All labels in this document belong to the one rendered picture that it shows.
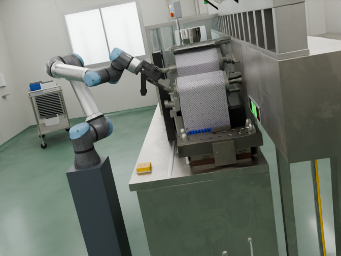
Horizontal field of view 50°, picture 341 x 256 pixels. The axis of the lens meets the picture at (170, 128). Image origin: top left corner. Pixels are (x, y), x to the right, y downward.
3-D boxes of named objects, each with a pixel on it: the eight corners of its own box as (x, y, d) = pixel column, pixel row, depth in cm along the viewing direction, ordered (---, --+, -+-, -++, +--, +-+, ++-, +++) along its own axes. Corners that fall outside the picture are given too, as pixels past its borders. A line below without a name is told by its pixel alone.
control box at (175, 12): (169, 20, 238) (166, 3, 235) (178, 18, 240) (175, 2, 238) (173, 19, 232) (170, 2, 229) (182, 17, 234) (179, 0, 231)
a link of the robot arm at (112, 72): (96, 77, 194) (103, 62, 187) (112, 73, 202) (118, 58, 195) (105, 88, 192) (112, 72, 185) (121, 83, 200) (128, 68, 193)
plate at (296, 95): (212, 59, 405) (208, 31, 397) (238, 54, 402) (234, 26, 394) (281, 164, 107) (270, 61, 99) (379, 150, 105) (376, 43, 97)
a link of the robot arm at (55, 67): (33, 58, 206) (92, 69, 177) (50, 55, 214) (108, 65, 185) (37, 78, 210) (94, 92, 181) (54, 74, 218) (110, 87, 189)
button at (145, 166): (138, 167, 193) (137, 163, 193) (151, 165, 193) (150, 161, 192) (136, 172, 187) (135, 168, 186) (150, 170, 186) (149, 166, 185)
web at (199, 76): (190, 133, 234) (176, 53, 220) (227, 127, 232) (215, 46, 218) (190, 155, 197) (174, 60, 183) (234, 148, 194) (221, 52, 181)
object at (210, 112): (185, 135, 194) (180, 101, 189) (230, 128, 192) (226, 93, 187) (185, 135, 194) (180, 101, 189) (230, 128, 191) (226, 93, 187)
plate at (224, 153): (215, 164, 176) (211, 142, 173) (236, 161, 175) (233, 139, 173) (215, 166, 174) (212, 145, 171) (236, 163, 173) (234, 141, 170)
